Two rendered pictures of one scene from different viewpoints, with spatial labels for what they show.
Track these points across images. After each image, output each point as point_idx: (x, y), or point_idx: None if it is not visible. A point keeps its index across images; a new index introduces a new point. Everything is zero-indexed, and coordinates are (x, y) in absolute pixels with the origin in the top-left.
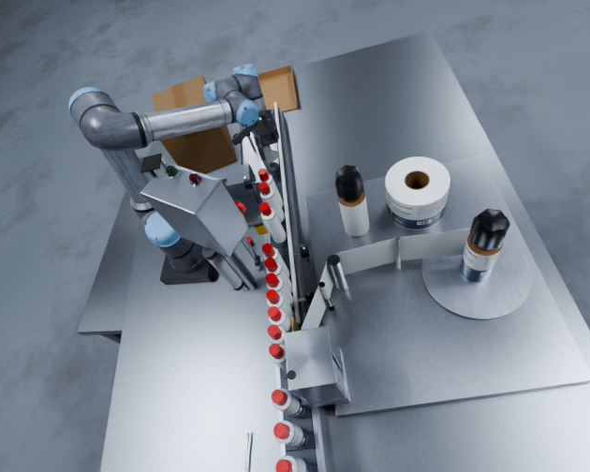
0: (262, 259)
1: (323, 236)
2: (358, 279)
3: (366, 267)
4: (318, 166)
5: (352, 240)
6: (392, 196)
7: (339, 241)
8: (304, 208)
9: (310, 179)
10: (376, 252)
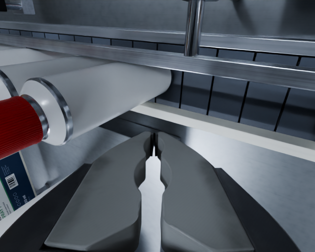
0: (75, 3)
1: (78, 137)
2: (33, 146)
3: (21, 167)
4: (281, 209)
5: (72, 168)
6: None
7: (71, 153)
8: (166, 125)
9: (246, 172)
10: None
